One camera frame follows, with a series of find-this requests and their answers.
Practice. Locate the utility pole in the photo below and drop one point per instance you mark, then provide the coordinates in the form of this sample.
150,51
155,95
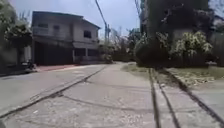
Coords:
106,33

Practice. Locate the grey concrete road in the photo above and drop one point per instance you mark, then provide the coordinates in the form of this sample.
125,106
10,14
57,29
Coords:
100,96

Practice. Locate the two-storey grey house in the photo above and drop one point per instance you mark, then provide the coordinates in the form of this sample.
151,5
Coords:
63,38

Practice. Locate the grass verge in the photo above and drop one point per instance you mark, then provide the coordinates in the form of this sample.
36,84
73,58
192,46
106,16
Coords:
186,75

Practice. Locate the large dark tree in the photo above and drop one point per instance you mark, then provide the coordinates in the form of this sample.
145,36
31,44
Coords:
176,16

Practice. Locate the leafy green shrub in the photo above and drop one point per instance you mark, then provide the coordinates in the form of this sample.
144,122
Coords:
191,45

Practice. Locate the concrete pavement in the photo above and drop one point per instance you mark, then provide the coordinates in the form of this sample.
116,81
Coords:
210,95

